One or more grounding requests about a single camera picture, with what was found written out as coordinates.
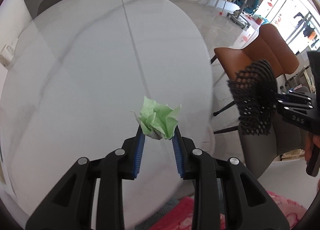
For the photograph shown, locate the grey upholstered chair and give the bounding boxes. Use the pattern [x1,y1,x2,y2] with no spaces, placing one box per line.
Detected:
[238,113,307,178]

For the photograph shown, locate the teal office chair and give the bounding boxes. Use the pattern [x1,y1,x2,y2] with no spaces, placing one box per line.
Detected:
[227,0,259,29]

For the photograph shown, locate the orange leather chair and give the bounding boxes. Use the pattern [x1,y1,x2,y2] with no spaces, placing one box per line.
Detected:
[209,23,300,135]

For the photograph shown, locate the black foam net sleeve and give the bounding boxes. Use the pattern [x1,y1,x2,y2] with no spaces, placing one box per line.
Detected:
[228,60,278,135]

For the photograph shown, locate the green paper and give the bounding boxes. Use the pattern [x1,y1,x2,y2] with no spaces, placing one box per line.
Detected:
[132,96,182,140]

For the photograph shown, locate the white stool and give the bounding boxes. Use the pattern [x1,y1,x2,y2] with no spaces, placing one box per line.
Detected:
[206,0,227,9]

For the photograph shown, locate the pink floral clothing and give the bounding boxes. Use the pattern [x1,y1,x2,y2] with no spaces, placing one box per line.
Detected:
[150,189,308,230]

